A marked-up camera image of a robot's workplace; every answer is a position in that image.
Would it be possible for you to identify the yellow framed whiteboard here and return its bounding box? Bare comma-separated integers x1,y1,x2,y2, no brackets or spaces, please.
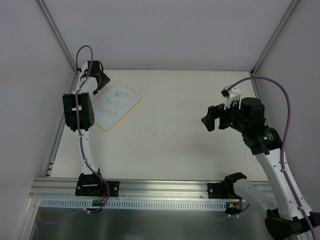
92,81,142,132

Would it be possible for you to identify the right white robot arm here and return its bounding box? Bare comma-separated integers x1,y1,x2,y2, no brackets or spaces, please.
201,97,320,240

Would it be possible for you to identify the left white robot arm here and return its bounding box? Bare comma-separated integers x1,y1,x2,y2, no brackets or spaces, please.
62,60,111,176

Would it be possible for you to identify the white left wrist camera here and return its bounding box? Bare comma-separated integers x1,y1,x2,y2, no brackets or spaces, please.
77,61,89,73

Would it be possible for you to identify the left aluminium frame post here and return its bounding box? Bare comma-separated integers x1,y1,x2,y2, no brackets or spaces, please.
34,0,80,74

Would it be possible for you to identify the aluminium frame post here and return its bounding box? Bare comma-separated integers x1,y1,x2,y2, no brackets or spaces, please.
34,0,80,74
250,0,301,75

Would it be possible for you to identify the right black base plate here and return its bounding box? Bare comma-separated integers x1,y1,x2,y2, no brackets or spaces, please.
206,182,238,199

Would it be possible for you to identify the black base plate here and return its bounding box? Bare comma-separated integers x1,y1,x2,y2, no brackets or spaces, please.
206,182,238,199
75,173,120,197

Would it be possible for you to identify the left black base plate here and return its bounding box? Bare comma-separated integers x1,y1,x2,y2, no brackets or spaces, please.
75,173,120,197

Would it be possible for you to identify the white slotted cable duct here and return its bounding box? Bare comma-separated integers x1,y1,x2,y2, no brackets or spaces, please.
39,198,227,212

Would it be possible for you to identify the aluminium mounting rail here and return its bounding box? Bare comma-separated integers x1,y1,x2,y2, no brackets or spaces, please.
29,177,273,201

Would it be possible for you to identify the right aluminium frame post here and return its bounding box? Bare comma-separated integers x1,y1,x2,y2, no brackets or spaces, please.
250,0,301,75

